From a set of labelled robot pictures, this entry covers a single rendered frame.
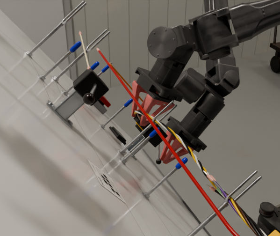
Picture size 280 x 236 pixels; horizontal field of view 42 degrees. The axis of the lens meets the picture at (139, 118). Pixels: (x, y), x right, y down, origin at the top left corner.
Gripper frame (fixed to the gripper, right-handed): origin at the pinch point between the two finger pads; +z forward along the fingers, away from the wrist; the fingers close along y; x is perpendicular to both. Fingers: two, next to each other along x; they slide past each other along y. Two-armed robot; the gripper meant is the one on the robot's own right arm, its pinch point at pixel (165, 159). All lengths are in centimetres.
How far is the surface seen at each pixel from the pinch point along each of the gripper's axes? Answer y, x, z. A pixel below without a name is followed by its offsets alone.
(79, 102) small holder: 14.9, -44.3, -7.2
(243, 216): 34.6, -29.1, -9.3
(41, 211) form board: 37, -60, -6
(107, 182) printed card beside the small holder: 26, -43, -3
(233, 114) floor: -121, 211, -23
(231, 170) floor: -64, 161, 9
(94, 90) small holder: 17, -46, -10
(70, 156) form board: 25, -50, -5
